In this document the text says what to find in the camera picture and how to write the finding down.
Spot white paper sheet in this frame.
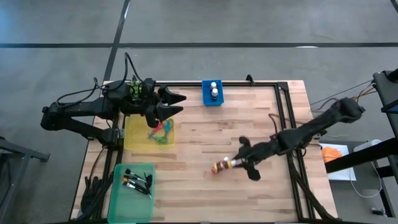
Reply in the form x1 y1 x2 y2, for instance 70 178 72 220
319 142 358 182

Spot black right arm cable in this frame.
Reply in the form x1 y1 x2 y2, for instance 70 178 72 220
268 113 282 138

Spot thin black paintbrush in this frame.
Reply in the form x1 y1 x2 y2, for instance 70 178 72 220
123 182 150 197

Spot grey metal table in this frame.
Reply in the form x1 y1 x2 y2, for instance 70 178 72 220
0 136 50 223

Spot white flat device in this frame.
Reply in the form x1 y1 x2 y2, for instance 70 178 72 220
353 139 382 154

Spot orange paint bottle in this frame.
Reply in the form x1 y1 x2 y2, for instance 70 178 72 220
211 161 229 175

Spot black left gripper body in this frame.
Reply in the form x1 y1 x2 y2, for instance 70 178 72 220
128 92 160 129

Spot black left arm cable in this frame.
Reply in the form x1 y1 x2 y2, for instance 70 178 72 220
55 52 147 108

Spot blue plastic bin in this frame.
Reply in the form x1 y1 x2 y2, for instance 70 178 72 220
201 79 225 108

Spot orange cloth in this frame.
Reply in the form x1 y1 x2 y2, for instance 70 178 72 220
321 146 343 163

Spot black paintbrush silver ferrule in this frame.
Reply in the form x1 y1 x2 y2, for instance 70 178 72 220
124 168 147 184

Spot red-handled scissors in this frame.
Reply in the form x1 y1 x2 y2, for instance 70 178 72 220
148 121 165 138

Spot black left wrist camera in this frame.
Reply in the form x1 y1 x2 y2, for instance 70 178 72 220
141 77 157 94

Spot black metal stand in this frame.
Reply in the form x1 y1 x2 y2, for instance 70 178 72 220
325 68 398 218

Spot green-handled scissors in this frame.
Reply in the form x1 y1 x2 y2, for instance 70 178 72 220
152 133 169 146

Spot yellow paint bottle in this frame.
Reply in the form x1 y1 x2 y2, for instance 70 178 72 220
217 156 239 170

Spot green artificial plant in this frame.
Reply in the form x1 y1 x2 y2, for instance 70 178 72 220
129 80 143 100

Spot yellow translucent plastic tray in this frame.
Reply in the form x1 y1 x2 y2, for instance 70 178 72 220
123 113 175 152

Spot paintbrush with yellow ferrule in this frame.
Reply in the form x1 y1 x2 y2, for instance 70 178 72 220
121 176 149 191

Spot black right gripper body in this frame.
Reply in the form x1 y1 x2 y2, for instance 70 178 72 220
238 135 281 182

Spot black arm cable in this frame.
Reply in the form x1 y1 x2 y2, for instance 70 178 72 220
55 52 147 108
268 113 282 138

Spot black sleeved cable bundle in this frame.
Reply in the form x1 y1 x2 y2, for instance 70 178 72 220
287 149 338 221
80 146 116 221

